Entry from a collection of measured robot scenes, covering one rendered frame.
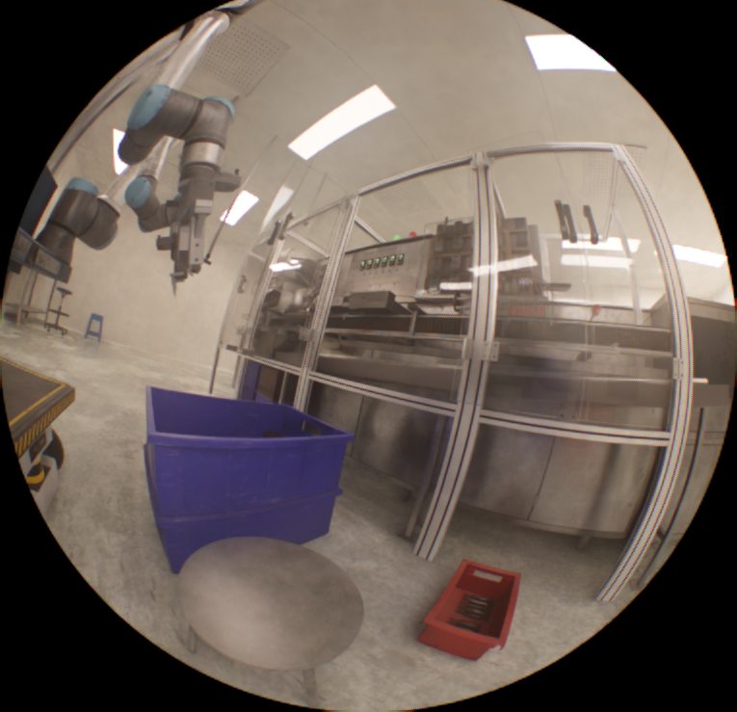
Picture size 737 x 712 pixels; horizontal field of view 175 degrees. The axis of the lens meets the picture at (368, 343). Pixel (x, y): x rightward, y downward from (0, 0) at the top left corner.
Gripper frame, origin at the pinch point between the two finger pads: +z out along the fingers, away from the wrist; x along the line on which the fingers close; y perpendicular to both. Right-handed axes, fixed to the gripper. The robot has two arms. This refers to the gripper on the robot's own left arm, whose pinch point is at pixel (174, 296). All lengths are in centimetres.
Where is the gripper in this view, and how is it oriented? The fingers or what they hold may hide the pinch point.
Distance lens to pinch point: 83.5
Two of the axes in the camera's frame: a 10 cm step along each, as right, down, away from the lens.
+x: -6.3, 0.9, 7.7
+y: 7.6, -1.7, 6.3
